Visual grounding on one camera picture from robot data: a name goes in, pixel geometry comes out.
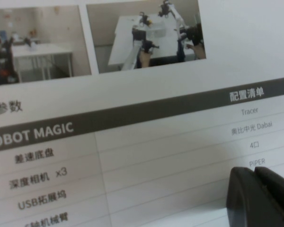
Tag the white product catalogue book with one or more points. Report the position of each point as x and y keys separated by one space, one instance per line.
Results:
x=132 y=118

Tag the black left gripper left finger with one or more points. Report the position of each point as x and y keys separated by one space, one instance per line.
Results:
x=243 y=198

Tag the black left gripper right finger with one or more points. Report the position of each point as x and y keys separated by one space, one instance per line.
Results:
x=277 y=201

